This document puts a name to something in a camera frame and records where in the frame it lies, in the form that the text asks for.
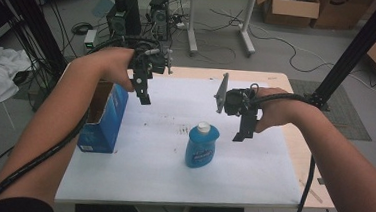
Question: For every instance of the person's left hand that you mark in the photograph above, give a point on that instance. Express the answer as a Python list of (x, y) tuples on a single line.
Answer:
[(117, 66)]

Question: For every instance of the white board mat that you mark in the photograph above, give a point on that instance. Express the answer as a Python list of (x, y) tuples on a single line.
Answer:
[(157, 177)]

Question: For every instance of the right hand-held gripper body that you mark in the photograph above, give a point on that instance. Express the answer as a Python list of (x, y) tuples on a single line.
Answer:
[(238, 102)]

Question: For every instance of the small white power supply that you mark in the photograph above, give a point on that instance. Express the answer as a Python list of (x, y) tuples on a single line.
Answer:
[(90, 39)]

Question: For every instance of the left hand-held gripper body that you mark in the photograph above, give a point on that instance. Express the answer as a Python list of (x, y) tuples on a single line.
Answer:
[(152, 61)]

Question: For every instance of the person's black sleeve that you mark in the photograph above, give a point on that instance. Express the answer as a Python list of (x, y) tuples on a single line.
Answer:
[(18, 207)]

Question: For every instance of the black tape piece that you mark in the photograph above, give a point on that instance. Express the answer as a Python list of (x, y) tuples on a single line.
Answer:
[(320, 181)]

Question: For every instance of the black computer tower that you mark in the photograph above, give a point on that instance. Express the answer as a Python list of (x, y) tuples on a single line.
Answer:
[(125, 14)]

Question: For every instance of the grey floor mat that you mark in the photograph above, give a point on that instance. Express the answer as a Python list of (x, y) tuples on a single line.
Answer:
[(348, 120)]

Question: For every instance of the blue cardboard box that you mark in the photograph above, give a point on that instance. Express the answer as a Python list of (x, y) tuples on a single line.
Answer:
[(108, 123)]

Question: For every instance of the black metal frame post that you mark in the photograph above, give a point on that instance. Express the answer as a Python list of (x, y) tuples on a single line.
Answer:
[(357, 47), (39, 25)]

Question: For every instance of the person's right hand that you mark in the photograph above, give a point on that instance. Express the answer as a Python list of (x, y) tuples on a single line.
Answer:
[(275, 113)]

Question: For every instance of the thin wooden stick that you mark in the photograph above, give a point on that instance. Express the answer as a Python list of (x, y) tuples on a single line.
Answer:
[(313, 193)]

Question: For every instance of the blue detergent bottle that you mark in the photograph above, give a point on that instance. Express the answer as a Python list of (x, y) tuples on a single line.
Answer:
[(201, 147)]

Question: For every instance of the open computer case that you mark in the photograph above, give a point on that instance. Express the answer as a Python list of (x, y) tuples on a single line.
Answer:
[(159, 15)]

